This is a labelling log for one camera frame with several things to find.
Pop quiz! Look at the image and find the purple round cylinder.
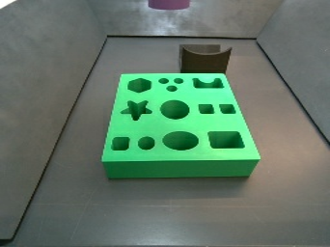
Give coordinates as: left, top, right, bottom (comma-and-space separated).
148, 0, 191, 10

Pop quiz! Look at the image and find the green shape sorter block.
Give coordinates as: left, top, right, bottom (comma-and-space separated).
102, 73, 261, 178

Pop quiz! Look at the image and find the dark curved holder block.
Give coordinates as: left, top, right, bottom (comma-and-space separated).
179, 44, 233, 73

